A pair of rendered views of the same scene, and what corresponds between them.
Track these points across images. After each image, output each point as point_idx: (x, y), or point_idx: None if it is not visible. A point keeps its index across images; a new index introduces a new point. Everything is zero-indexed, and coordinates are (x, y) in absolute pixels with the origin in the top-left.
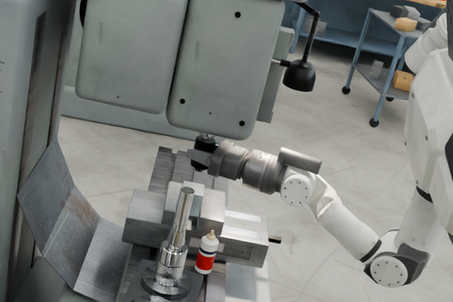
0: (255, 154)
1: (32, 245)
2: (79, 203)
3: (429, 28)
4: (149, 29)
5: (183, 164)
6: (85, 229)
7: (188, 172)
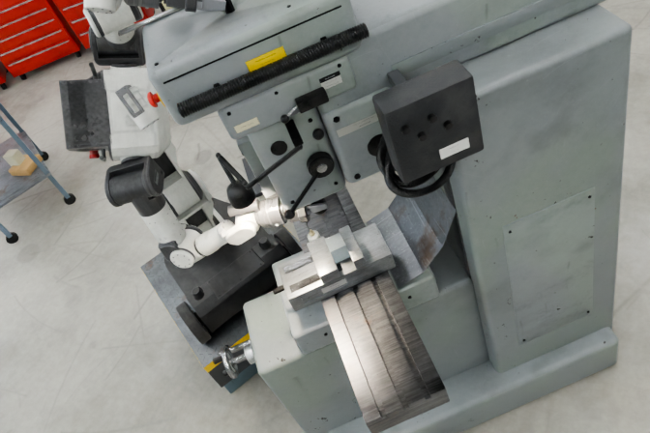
0: (275, 197)
1: (457, 245)
2: (430, 245)
3: (141, 100)
4: None
5: (401, 369)
6: (415, 242)
7: (389, 359)
